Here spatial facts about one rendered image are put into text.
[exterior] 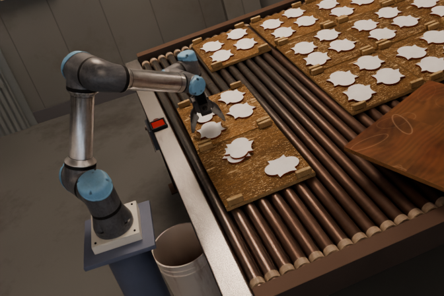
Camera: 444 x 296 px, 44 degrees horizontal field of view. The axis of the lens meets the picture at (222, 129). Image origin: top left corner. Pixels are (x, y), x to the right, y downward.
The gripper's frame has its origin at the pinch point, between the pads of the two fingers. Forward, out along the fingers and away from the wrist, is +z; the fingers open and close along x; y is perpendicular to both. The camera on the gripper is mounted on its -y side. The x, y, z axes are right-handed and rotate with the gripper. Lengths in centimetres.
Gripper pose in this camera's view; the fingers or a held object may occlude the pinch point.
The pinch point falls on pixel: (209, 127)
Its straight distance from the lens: 238.4
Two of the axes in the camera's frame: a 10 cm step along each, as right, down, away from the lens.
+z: 2.5, 8.4, 4.8
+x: -9.3, 3.5, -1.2
